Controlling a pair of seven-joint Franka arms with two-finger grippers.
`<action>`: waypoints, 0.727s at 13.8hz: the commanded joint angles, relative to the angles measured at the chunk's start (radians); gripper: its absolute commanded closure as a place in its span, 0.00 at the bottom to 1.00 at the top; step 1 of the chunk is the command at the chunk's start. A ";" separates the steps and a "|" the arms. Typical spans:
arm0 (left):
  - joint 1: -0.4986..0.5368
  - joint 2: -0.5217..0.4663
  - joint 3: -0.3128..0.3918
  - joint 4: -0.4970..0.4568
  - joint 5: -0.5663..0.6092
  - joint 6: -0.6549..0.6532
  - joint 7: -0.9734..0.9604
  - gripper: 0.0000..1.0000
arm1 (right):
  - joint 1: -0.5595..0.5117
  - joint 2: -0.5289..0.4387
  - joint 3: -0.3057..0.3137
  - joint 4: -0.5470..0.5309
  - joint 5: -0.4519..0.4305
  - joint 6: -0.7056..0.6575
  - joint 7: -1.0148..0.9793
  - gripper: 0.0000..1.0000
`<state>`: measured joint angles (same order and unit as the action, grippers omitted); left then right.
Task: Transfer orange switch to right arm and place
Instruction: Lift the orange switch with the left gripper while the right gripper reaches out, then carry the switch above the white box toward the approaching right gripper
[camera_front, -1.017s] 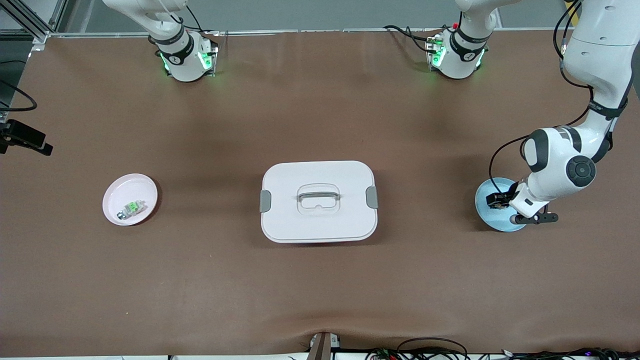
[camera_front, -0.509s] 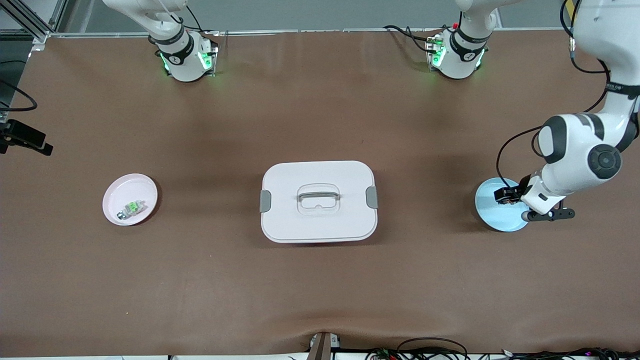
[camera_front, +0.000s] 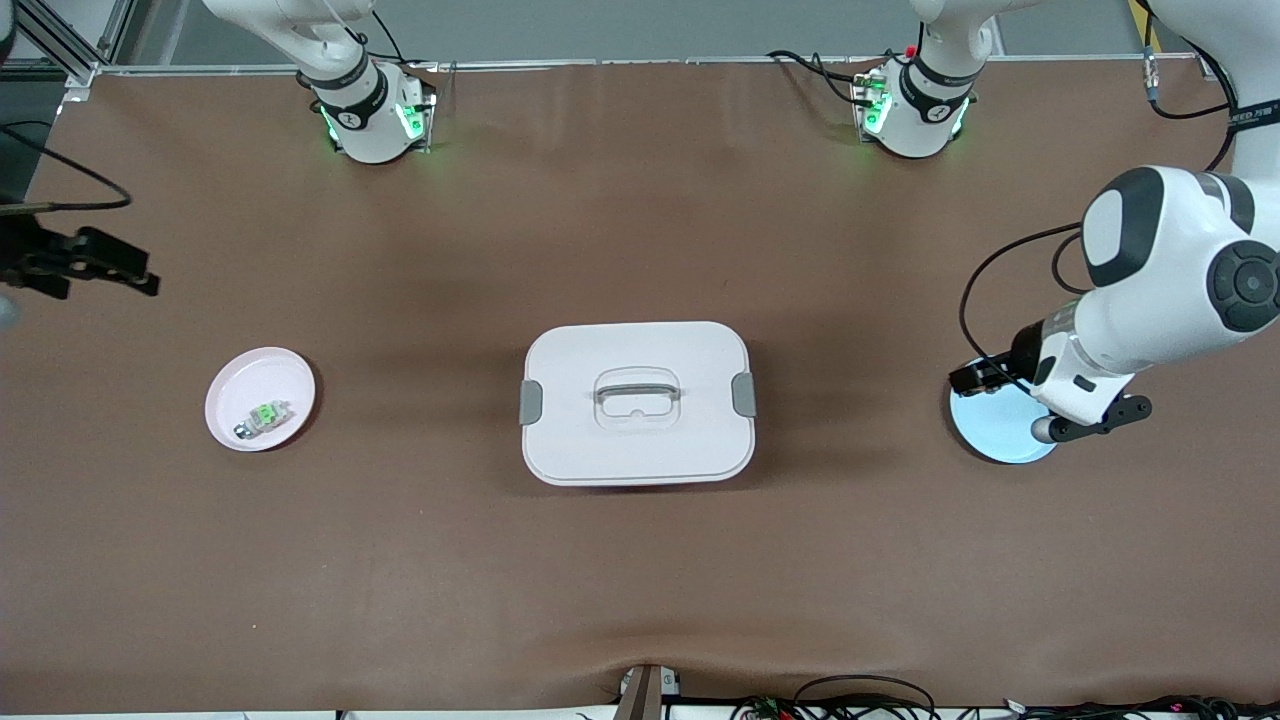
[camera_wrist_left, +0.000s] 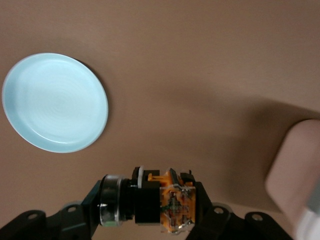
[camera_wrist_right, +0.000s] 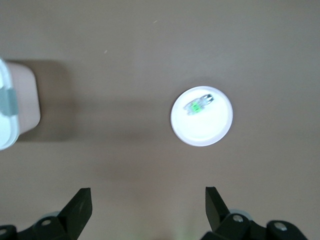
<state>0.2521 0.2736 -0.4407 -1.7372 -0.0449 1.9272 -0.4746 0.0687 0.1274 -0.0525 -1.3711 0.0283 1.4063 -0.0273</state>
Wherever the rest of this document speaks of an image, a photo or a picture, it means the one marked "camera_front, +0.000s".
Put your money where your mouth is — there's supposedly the light blue round plate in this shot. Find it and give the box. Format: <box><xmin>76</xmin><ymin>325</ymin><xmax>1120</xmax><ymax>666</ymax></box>
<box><xmin>948</xmin><ymin>383</ymin><xmax>1061</xmax><ymax>465</ymax></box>

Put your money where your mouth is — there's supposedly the pink round plate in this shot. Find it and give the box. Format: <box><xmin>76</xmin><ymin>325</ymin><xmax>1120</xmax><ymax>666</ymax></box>
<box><xmin>204</xmin><ymin>346</ymin><xmax>317</xmax><ymax>453</ymax></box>

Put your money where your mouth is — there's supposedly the white lidded storage box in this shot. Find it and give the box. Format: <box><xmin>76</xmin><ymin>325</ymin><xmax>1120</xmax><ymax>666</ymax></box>
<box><xmin>519</xmin><ymin>321</ymin><xmax>758</xmax><ymax>488</ymax></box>

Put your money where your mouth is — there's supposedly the aluminium frame strut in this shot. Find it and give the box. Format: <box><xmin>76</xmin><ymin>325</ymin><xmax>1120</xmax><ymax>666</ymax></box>
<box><xmin>0</xmin><ymin>0</ymin><xmax>136</xmax><ymax>91</ymax></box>

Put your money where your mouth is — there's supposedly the green push-button switch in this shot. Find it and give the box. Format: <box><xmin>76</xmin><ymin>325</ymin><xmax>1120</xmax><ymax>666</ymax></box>
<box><xmin>233</xmin><ymin>400</ymin><xmax>293</xmax><ymax>441</ymax></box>

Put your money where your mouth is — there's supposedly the looped black cable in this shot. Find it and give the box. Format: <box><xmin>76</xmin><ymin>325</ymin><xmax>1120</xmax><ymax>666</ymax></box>
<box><xmin>795</xmin><ymin>675</ymin><xmax>936</xmax><ymax>720</ymax></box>

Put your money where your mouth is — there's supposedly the black arm base cable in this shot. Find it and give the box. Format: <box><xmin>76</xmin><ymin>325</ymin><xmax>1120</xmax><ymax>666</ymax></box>
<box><xmin>340</xmin><ymin>5</ymin><xmax>438</xmax><ymax>71</ymax></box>
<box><xmin>768</xmin><ymin>48</ymin><xmax>871</xmax><ymax>106</ymax></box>

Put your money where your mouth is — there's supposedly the black cable bundle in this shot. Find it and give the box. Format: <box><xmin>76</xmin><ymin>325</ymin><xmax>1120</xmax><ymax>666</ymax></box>
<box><xmin>1000</xmin><ymin>695</ymin><xmax>1280</xmax><ymax>720</ymax></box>

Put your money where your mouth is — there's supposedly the metal table edge bracket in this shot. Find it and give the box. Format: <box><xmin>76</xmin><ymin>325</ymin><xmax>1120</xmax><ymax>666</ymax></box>
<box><xmin>615</xmin><ymin>664</ymin><xmax>683</xmax><ymax>720</ymax></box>

